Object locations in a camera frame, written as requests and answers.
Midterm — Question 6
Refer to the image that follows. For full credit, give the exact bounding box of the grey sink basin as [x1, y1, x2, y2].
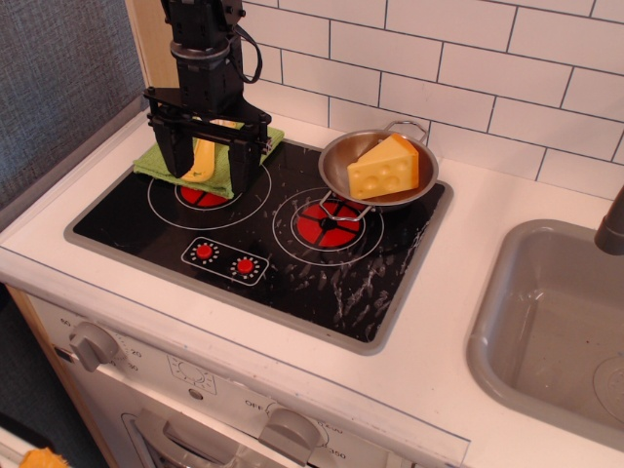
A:
[467, 219, 623, 450]

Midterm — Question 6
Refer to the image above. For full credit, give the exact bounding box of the green cloth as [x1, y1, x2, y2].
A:
[133, 127, 286, 200]

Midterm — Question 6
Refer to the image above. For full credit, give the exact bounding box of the grey oven door handle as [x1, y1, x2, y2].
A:
[135, 409, 254, 467]

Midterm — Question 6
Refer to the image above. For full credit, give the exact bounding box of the wooden side post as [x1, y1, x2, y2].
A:
[125, 0, 178, 88]

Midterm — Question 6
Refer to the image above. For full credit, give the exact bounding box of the yellow cheese wedge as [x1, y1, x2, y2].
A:
[347, 134, 419, 200]

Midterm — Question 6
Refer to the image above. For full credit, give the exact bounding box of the steel pan with handles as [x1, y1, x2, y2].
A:
[318, 120, 439, 213]

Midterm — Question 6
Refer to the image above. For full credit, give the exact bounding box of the grey oven knob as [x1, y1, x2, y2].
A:
[69, 322, 119, 372]
[258, 409, 321, 466]

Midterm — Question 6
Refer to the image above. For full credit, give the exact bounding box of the black toy stovetop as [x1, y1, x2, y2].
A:
[65, 141, 452, 354]

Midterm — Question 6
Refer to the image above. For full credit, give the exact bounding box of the red stove knob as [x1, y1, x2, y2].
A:
[195, 244, 214, 260]
[234, 257, 256, 276]

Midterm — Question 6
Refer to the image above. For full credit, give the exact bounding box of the red left stove knob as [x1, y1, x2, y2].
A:
[195, 244, 214, 260]

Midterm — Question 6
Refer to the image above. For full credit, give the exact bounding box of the red right stove knob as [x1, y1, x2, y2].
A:
[234, 257, 256, 276]

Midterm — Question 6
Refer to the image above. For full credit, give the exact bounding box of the yellow dish brush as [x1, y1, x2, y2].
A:
[181, 137, 228, 183]

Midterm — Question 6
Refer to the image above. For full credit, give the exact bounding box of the grey right oven knob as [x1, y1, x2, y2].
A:
[258, 409, 321, 466]

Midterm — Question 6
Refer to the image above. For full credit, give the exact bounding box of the grey left oven knob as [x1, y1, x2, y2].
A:
[69, 322, 119, 372]

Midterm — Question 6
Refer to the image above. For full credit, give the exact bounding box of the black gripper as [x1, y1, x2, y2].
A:
[144, 42, 271, 192]

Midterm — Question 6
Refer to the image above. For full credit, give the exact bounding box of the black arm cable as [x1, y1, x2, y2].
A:
[232, 23, 264, 85]

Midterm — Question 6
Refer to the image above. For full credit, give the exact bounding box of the orange fuzzy object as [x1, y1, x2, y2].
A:
[19, 448, 69, 468]

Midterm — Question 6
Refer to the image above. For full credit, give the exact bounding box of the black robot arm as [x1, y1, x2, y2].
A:
[144, 1, 271, 195]

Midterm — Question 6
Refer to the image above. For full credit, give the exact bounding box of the grey faucet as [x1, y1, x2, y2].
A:
[594, 187, 624, 255]

